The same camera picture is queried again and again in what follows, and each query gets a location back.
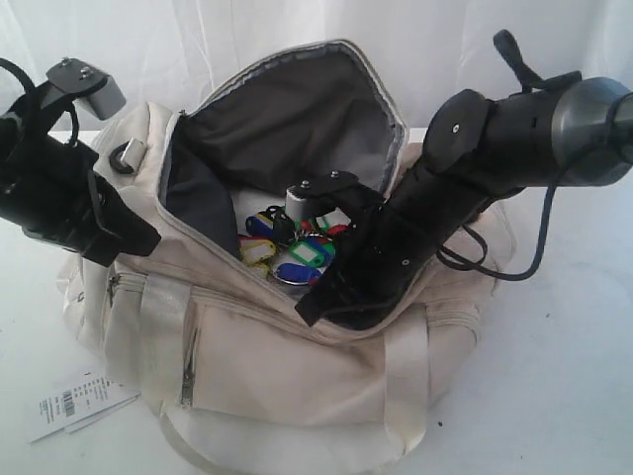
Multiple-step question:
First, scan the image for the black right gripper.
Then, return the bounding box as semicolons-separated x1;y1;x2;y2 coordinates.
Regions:
295;165;475;331

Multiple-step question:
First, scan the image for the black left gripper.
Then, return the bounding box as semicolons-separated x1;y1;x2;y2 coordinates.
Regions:
1;133;161;267

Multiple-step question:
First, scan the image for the colourful key tag bunch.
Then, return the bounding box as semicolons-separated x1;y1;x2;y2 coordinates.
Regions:
238;206;350;287

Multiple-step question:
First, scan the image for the cream fabric duffel bag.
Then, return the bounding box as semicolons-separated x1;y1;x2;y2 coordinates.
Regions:
60;40;497;474

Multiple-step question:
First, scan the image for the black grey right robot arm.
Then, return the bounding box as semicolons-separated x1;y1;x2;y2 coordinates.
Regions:
286;77;632;330

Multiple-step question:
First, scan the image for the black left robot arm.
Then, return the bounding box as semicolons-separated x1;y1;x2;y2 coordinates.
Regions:
1;57;160;266

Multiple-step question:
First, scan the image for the white backdrop curtain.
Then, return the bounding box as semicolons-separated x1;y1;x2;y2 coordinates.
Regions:
1;1;632;127

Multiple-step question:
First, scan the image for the white paper hang tag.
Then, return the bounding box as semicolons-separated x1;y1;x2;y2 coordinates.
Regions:
26;372;139;443

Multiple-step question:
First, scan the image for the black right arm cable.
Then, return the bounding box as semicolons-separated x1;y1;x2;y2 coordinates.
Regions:
434;29;633;283

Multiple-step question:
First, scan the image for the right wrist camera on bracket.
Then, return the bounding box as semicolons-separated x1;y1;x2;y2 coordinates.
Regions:
285;170;385;222

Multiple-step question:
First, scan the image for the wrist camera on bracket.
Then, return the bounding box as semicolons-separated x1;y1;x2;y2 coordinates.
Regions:
285;170;385;222
37;57;127;121

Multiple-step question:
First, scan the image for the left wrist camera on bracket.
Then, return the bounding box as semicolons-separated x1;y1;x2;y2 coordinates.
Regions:
37;57;127;121

